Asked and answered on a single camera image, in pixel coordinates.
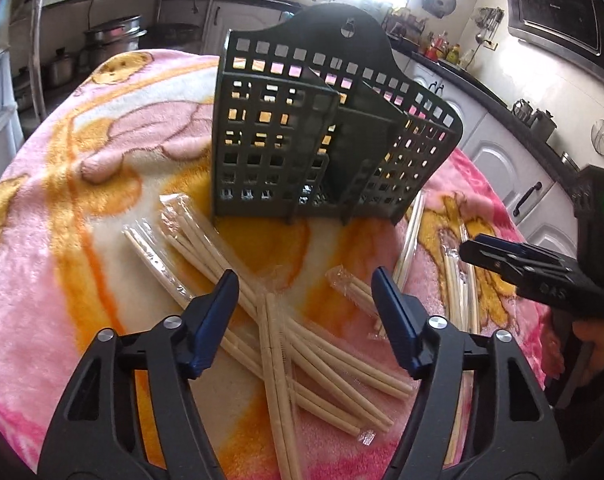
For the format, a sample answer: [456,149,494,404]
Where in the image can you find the chopsticks pair crossing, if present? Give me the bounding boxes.
[257,292,303,480]

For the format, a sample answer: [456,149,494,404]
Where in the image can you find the chopsticks pair long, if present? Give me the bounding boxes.
[159,193,411,437]

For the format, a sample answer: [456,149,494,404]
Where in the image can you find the dark green utensil caddy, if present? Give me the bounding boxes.
[212,3,464,222]

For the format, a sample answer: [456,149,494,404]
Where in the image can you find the person's right hand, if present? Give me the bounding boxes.
[572,320,604,386]

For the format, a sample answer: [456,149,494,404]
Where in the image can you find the wrapped chopsticks far right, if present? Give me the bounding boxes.
[439,226,481,466]

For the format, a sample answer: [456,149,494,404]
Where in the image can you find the thin chopsticks pair right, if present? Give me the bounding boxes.
[392,191,425,290]

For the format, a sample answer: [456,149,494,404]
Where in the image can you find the wrapped chopsticks pair left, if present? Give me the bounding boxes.
[123,222,193,310]

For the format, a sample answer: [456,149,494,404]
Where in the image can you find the wrapped chopsticks pair centre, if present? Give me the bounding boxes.
[221,328,378,446]

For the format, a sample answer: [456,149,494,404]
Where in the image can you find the wrapped chopsticks pair short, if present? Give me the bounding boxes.
[326,266,387,340]

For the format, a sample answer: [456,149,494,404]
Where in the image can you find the pink cartoon fleece blanket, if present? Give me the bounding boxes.
[0,50,568,479]

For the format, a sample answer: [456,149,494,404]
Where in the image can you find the black range hood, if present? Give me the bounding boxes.
[507,0,604,84]

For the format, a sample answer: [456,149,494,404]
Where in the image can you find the steel cooking pot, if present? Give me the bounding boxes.
[79,15,146,70]

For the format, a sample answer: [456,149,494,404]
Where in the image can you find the small wall fan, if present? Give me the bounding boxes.
[421,0,457,18]

